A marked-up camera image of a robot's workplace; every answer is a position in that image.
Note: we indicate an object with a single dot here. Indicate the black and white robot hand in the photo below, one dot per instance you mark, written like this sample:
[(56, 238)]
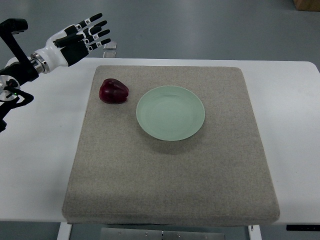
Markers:
[(76, 41)]

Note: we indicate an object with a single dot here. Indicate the red apple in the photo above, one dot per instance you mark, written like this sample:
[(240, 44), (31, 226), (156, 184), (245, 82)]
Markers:
[(112, 91)]

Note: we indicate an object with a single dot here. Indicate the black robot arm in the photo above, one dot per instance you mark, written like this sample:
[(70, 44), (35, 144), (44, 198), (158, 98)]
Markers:
[(18, 73)]

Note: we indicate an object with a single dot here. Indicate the light green plate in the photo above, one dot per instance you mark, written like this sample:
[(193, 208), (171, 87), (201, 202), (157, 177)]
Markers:
[(170, 113)]

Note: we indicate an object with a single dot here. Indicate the clear plastic floor object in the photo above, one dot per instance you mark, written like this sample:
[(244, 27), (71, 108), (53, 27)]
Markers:
[(109, 50)]

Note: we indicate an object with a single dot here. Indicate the beige fabric mat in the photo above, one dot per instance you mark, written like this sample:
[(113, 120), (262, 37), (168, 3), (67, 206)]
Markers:
[(217, 177)]

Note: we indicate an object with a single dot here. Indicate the cardboard box corner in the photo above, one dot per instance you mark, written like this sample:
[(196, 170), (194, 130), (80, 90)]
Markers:
[(307, 5)]

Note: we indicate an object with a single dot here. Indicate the black table control panel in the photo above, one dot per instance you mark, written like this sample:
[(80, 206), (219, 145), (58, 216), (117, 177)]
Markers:
[(305, 228)]

